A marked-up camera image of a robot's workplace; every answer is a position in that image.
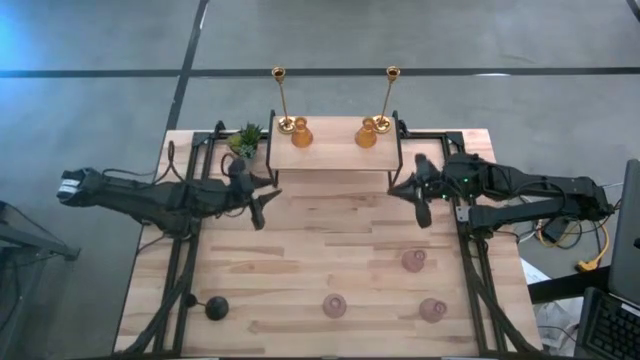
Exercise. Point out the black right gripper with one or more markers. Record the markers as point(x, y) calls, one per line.
point(457, 180)

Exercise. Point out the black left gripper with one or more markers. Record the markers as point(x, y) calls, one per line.
point(232, 196)

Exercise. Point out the pink glass candle holder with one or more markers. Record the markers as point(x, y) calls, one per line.
point(414, 261)
point(334, 306)
point(433, 310)

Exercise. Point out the tall brass candlestick holder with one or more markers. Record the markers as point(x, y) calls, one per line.
point(383, 124)
point(286, 125)

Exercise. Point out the amber glass candle holder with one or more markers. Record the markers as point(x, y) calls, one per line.
point(302, 137)
point(366, 138)

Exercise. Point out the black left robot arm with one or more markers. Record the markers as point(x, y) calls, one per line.
point(130, 197)

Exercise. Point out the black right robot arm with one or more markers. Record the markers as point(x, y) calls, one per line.
point(530, 210)

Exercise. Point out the small green potted plant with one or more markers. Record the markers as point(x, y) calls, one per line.
point(247, 137)

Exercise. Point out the black dome with ball stem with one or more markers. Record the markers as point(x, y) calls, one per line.
point(217, 308)

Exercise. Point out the black power adapter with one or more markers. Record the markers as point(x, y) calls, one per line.
point(555, 230)

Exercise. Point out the white plastic bag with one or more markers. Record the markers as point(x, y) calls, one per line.
point(550, 320)

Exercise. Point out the large computer monitor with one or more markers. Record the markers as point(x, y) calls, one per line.
point(627, 240)

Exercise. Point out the black computer keyboard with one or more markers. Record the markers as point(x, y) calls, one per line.
point(612, 330)

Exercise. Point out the black aluminium rig frame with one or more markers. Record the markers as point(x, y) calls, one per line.
point(452, 136)

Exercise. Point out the wooden riser shelf black frame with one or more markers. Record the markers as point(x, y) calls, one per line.
point(335, 155)

